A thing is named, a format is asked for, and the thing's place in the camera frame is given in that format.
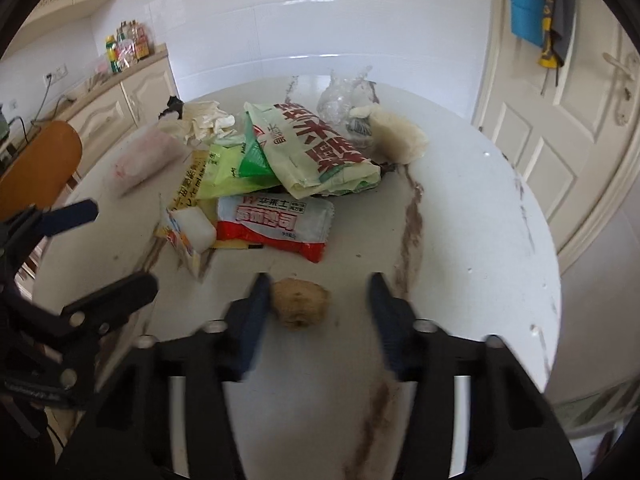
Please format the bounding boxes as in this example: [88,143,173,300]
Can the brown round food lump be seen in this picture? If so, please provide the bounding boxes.
[271,278,331,330]

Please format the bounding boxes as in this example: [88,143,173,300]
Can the yellow green box package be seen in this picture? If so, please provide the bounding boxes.
[160,207,217,278]

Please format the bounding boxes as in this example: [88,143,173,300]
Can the red white snack packet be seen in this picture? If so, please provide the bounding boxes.
[216,193,334,263]

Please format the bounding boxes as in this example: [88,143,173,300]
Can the pink plastic bag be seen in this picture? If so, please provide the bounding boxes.
[107,126,186,196]

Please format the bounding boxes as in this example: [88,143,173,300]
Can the green yellow plastic bag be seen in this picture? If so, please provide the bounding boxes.
[169,144,280,210]

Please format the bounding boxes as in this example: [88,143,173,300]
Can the large cream red-lettered bag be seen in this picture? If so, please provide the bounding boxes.
[241,102,381,200]

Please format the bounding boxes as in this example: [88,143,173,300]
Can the white tissue paper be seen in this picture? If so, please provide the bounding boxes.
[182,101,236,144]

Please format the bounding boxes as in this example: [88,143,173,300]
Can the cream dough lump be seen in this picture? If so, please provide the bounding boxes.
[369,107,428,165]

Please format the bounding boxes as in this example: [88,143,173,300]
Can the cream kitchen counter cabinets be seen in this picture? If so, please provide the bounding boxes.
[0,43,180,187]

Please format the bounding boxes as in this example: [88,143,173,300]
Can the brown wooden chair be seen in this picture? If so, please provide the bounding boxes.
[0,120,82,221]

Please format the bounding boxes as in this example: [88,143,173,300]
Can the round white marble table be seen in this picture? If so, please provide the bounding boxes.
[31,76,564,480]

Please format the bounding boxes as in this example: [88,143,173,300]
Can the black small object on table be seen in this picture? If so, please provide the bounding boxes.
[158,96,184,120]

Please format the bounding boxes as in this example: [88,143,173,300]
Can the bottles on counter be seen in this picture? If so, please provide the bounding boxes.
[105,20,152,74]

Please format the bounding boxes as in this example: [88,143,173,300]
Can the clear barcode plastic wrapper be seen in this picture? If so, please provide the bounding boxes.
[317,65,373,152]

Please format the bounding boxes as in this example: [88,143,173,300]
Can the white panel door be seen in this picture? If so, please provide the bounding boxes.
[473,0,639,271]

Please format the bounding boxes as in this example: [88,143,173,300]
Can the dark grey hanging cloth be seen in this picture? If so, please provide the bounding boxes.
[539,0,576,70]

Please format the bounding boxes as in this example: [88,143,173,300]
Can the blue apron on door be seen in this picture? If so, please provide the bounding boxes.
[510,0,544,47]

